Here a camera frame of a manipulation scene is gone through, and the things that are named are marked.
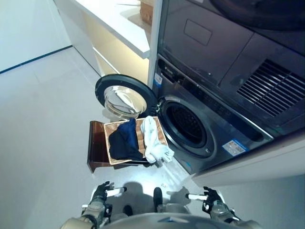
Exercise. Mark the round glass washer door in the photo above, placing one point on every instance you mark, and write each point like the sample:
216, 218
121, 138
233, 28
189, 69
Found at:
124, 95

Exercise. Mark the dark grey washing machine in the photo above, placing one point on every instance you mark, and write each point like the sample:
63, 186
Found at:
228, 133

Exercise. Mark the wooden box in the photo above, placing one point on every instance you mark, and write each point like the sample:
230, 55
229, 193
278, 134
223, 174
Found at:
146, 12

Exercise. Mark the grey robot torso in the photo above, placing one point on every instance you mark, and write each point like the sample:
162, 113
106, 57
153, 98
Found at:
171, 221

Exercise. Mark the white garment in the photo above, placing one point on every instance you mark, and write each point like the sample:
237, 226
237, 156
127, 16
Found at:
152, 140

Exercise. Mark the dark grey dryer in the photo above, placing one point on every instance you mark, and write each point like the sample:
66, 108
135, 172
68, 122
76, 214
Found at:
202, 52

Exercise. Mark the right silver robot leg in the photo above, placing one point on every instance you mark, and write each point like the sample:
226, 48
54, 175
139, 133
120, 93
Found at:
157, 195

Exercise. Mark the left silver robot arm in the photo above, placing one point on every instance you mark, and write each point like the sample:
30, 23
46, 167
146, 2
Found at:
95, 207

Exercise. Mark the black garment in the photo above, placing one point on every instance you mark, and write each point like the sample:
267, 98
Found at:
121, 148

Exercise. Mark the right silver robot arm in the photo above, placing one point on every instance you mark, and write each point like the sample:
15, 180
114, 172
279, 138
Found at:
220, 208

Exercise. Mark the blue tape piece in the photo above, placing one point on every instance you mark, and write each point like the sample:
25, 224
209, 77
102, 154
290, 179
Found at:
188, 164

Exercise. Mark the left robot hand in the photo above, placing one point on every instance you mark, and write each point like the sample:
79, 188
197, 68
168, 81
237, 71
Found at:
100, 194

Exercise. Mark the white counter cabinet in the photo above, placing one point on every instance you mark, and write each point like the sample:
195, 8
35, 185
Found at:
114, 23

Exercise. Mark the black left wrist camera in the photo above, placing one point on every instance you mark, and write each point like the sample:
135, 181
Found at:
107, 211

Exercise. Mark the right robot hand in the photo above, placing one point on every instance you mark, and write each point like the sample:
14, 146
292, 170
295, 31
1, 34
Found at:
214, 201

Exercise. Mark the wicker laundry basket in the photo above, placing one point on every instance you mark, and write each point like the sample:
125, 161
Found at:
110, 126

